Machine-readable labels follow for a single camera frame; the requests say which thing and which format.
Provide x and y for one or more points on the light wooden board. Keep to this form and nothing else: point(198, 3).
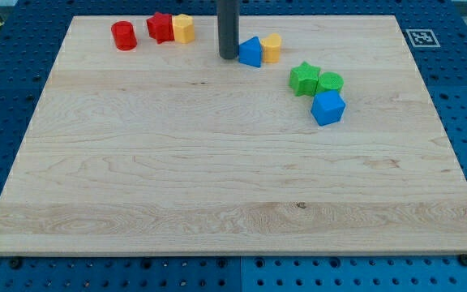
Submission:
point(170, 150)

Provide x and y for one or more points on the blue triangle block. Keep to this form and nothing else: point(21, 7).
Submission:
point(250, 52)

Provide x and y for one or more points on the red cylinder block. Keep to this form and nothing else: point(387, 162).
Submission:
point(124, 35)

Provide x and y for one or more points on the blue cube block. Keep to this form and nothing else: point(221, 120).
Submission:
point(327, 107)

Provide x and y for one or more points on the black bolt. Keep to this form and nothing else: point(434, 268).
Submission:
point(15, 263)
point(462, 259)

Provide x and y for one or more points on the black bolt front left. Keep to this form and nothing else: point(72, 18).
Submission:
point(15, 263)

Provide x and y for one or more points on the green star block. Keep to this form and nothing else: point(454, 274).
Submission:
point(303, 79)

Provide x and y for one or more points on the yellow heart block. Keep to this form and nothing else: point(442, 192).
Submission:
point(271, 48)

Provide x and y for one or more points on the yellow hexagon block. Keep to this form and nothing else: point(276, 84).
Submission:
point(183, 27)

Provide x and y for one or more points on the red star block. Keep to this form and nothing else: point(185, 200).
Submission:
point(160, 27)

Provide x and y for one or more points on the black bolt front right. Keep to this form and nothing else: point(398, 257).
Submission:
point(462, 259)

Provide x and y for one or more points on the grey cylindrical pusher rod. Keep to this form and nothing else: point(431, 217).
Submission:
point(227, 12)

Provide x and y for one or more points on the green cylinder block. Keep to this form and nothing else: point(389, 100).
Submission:
point(329, 81)

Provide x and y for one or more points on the white fiducial marker tag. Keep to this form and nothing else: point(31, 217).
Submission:
point(422, 38)

